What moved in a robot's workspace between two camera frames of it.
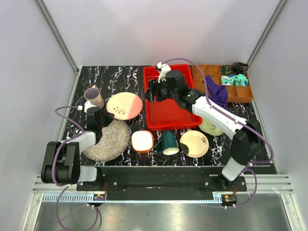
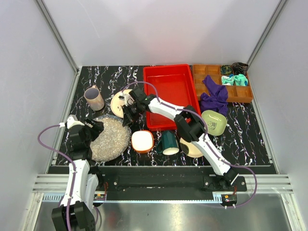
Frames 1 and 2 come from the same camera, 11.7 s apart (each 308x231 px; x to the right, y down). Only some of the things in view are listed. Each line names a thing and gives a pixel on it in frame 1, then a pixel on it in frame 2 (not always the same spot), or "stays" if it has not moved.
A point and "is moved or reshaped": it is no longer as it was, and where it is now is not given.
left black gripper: x=109 y=116 to x=96 y=129
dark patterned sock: x=226 y=69 stays
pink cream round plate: x=124 y=106 is moved or reshaped
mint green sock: x=240 y=80 stays
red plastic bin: x=169 y=114 stays
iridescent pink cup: x=93 y=95 stays
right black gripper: x=159 y=98 to x=127 y=120
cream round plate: x=194 y=144 stays
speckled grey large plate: x=115 y=139 stays
